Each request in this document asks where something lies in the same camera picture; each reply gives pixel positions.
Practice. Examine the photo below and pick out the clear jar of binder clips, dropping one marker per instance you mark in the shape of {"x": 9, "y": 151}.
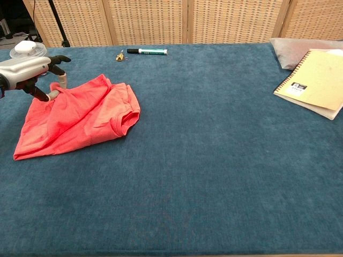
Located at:
{"x": 40, "y": 50}

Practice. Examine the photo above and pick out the wicker folding screen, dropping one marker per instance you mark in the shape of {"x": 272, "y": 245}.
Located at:
{"x": 150, "y": 21}

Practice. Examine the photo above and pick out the gold binder clip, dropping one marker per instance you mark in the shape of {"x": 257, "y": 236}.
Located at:
{"x": 119, "y": 56}

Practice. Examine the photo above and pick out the black tripod stand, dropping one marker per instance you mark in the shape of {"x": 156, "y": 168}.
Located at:
{"x": 57, "y": 24}

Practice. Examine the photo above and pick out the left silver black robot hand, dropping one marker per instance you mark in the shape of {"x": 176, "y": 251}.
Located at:
{"x": 24, "y": 71}

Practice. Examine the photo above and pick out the frosted pouch with red garment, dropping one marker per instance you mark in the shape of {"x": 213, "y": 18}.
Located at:
{"x": 289, "y": 53}

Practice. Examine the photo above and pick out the frosted pouch with white garment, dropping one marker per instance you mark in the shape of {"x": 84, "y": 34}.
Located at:
{"x": 329, "y": 113}

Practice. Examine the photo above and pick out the green white marker pen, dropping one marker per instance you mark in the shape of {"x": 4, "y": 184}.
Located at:
{"x": 152, "y": 51}

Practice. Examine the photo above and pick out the kraft spiral notebook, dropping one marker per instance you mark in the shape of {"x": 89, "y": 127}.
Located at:
{"x": 319, "y": 80}

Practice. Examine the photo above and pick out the white earbud case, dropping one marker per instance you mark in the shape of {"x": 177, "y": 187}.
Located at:
{"x": 24, "y": 47}

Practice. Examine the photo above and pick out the blue table cloth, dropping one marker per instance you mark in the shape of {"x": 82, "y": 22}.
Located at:
{"x": 187, "y": 187}

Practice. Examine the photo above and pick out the coral red t-shirt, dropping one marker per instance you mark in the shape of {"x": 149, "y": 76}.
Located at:
{"x": 80, "y": 117}

